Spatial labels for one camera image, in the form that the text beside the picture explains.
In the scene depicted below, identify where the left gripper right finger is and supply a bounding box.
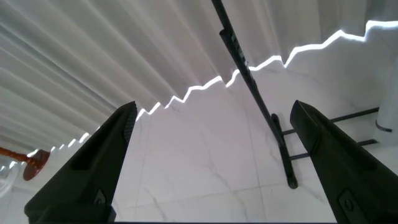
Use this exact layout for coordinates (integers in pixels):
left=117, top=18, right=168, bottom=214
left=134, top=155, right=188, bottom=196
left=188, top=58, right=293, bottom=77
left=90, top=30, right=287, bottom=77
left=289, top=100, right=398, bottom=224

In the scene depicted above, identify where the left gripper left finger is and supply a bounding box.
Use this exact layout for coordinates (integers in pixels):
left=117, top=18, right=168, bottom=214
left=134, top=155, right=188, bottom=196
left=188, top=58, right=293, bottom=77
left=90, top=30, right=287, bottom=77
left=24, top=101, right=138, bottom=224

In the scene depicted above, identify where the black clothes rack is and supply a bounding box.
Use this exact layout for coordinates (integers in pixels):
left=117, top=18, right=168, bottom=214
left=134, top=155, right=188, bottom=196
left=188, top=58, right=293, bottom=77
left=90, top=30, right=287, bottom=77
left=211, top=0, right=381, bottom=190

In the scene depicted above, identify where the reddish brown round object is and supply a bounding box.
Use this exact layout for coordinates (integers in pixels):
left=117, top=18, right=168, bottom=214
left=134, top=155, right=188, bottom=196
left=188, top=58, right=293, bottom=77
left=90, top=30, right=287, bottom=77
left=0, top=146, right=51, bottom=182

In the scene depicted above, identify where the white curtain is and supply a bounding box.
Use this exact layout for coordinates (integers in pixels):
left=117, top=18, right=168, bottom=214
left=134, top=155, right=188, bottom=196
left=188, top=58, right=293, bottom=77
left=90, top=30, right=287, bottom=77
left=0, top=0, right=398, bottom=156

